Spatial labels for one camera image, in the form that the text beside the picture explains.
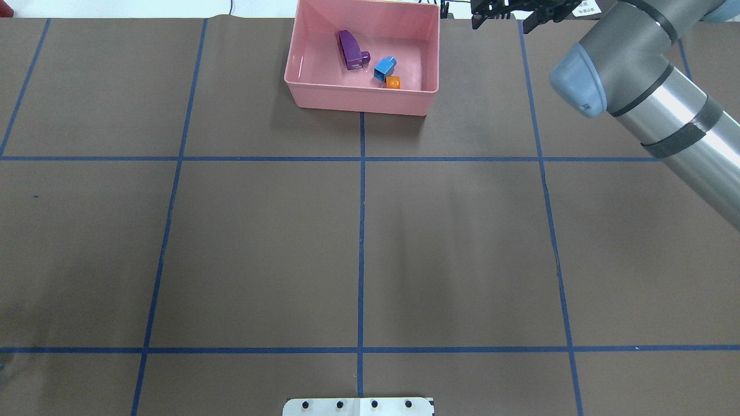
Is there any small blue block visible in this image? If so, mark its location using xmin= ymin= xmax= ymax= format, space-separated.
xmin=373 ymin=55 xmax=397 ymax=83

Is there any orange block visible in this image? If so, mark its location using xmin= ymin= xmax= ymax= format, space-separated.
xmin=384 ymin=76 xmax=402 ymax=90

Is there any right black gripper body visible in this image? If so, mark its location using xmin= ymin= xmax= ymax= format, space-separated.
xmin=470 ymin=1 xmax=582 ymax=24

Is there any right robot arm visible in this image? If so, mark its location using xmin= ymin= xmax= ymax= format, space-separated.
xmin=549 ymin=1 xmax=739 ymax=228

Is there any pink plastic box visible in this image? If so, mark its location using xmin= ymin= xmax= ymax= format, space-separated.
xmin=284 ymin=1 xmax=441 ymax=116

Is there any purple block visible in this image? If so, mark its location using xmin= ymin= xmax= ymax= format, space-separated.
xmin=338 ymin=31 xmax=371 ymax=70

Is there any white camera stand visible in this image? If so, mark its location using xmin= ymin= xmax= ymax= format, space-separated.
xmin=281 ymin=397 xmax=435 ymax=415

